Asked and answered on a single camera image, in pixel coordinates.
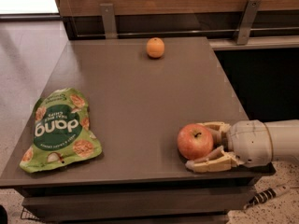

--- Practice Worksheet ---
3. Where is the metal bracket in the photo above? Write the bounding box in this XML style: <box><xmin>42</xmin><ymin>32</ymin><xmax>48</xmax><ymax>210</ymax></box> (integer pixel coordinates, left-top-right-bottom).
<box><xmin>100</xmin><ymin>3</ymin><xmax>118</xmax><ymax>39</ymax></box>
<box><xmin>235</xmin><ymin>0</ymin><xmax>262</xmax><ymax>45</ymax></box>

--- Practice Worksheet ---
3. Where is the orange fruit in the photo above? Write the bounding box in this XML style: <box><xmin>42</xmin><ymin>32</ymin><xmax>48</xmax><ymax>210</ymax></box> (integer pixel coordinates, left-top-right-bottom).
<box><xmin>146</xmin><ymin>37</ymin><xmax>164</xmax><ymax>59</ymax></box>

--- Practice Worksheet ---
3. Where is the green dang chips bag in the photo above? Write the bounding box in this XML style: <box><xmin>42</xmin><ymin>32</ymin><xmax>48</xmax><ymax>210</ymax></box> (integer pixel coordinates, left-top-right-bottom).
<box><xmin>20</xmin><ymin>88</ymin><xmax>102</xmax><ymax>174</ymax></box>

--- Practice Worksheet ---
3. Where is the red apple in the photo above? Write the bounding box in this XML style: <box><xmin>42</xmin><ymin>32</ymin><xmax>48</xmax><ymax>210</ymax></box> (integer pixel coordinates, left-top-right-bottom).
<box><xmin>177</xmin><ymin>123</ymin><xmax>213</xmax><ymax>160</ymax></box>

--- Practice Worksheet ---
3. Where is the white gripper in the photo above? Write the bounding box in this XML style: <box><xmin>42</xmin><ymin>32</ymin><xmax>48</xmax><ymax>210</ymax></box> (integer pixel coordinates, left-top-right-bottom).
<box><xmin>185</xmin><ymin>120</ymin><xmax>273</xmax><ymax>173</ymax></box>

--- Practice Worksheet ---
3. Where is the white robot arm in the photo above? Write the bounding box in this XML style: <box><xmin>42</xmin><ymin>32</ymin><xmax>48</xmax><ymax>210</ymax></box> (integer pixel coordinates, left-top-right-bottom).
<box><xmin>185</xmin><ymin>119</ymin><xmax>299</xmax><ymax>173</ymax></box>

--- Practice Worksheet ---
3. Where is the black white striped object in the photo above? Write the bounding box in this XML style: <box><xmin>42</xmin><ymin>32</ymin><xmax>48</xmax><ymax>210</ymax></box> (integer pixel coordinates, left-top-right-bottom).
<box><xmin>244</xmin><ymin>185</ymin><xmax>290</xmax><ymax>209</ymax></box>

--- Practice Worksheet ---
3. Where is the right metal bracket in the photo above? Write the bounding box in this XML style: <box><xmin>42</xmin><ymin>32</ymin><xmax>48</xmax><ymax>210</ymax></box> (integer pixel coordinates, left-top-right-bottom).
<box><xmin>235</xmin><ymin>0</ymin><xmax>262</xmax><ymax>45</ymax></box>

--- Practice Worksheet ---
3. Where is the left metal bracket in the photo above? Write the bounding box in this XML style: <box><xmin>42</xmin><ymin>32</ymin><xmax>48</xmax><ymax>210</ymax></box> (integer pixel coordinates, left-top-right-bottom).
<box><xmin>100</xmin><ymin>3</ymin><xmax>118</xmax><ymax>39</ymax></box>

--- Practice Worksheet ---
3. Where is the grey drawer front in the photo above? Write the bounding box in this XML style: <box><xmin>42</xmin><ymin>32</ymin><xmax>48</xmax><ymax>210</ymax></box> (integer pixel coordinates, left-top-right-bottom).
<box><xmin>23</xmin><ymin>187</ymin><xmax>255</xmax><ymax>221</ymax></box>

